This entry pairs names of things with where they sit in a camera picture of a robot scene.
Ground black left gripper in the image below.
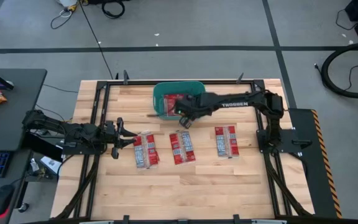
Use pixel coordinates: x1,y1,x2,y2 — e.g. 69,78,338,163
103,116,138,160

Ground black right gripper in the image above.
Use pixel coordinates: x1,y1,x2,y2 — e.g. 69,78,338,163
174,93,209,130

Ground teal plastic basket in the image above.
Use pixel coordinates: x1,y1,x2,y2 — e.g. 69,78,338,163
152,80,207,121

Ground small white box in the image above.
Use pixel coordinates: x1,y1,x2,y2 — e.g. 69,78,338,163
39,155,63,175

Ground black control box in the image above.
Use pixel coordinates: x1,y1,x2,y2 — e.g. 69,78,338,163
21,131,64,162

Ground black desk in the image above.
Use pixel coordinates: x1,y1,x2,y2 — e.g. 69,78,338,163
0,68,48,224

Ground black platform with hazard stripe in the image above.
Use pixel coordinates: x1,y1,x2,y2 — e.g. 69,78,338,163
287,108,344,219

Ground black computer mouse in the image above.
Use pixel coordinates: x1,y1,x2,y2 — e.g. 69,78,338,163
0,184,16,217

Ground white and yellow power strip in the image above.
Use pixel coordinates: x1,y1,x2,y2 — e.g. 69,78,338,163
56,0,80,12

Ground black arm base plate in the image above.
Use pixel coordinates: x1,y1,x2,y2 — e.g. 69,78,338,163
61,143,107,156
256,128,313,154

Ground black aluminium table frame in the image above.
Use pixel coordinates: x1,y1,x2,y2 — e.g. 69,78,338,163
54,70,315,224

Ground long black floor cable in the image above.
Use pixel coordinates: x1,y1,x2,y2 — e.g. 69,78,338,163
78,0,115,80

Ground coiled black cable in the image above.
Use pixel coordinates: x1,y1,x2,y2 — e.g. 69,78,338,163
101,0,126,19

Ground thin looping floor cable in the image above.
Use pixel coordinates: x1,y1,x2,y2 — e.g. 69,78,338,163
50,9,74,30

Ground thick black hose ring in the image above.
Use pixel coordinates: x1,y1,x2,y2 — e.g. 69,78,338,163
320,41,358,100

